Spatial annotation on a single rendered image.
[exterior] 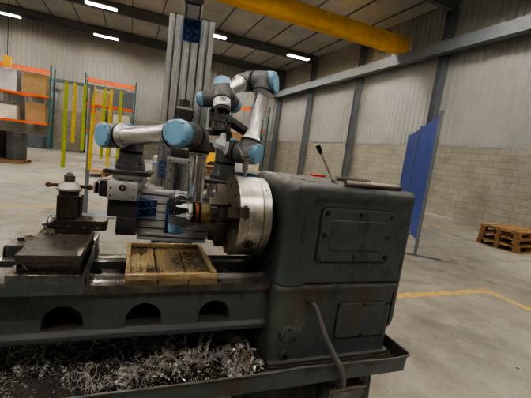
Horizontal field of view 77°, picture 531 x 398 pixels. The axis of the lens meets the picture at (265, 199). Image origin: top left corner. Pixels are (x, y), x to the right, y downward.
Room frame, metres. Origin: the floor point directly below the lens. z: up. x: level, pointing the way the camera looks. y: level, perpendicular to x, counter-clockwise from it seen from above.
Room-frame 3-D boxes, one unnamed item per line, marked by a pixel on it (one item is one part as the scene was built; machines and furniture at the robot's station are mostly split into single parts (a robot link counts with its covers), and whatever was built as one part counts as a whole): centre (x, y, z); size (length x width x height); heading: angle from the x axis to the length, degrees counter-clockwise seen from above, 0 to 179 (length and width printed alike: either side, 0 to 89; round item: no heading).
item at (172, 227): (1.51, 0.38, 0.98); 0.11 x 0.08 x 0.11; 158
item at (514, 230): (7.28, -5.51, 0.22); 1.25 x 0.86 x 0.44; 116
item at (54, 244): (1.11, 0.67, 0.95); 0.43 x 0.17 x 0.05; 22
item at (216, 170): (1.90, 0.25, 1.21); 0.15 x 0.15 x 0.10
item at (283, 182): (1.49, -0.28, 1.06); 0.59 x 0.48 x 0.39; 112
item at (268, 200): (1.35, 0.04, 1.08); 0.31 x 0.03 x 0.31; 22
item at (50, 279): (1.08, 0.71, 0.90); 0.47 x 0.30 x 0.06; 22
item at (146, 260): (1.23, 0.33, 0.89); 0.36 x 0.30 x 0.04; 22
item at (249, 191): (1.32, 0.09, 1.08); 0.32 x 0.09 x 0.32; 22
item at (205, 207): (1.27, 0.23, 1.08); 0.09 x 0.09 x 0.09; 22
